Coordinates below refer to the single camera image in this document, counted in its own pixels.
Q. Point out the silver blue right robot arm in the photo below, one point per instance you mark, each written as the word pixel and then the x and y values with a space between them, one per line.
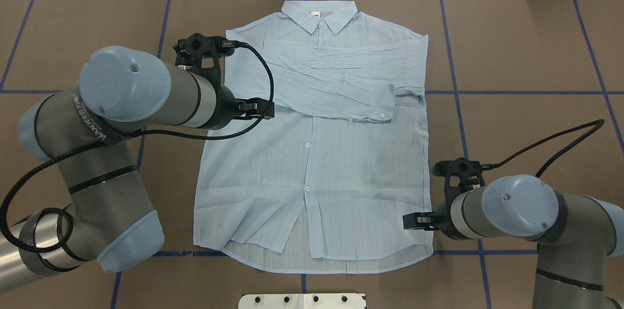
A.
pixel 574 234

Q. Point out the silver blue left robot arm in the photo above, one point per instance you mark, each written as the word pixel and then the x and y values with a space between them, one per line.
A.
pixel 84 131

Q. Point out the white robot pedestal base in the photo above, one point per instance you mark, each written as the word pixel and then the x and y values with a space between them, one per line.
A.
pixel 303 301

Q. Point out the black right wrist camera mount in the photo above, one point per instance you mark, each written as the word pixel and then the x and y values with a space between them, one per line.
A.
pixel 460 175

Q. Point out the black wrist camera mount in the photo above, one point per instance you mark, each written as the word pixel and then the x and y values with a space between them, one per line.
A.
pixel 202 54
pixel 460 175

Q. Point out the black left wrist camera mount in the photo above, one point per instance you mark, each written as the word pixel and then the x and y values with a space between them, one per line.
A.
pixel 202 54

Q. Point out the light blue button shirt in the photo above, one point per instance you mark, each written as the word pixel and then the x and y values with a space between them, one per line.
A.
pixel 323 186

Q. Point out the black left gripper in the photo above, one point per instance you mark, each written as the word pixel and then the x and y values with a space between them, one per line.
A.
pixel 225 106

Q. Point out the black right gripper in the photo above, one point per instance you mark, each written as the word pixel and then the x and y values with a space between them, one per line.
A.
pixel 442 219

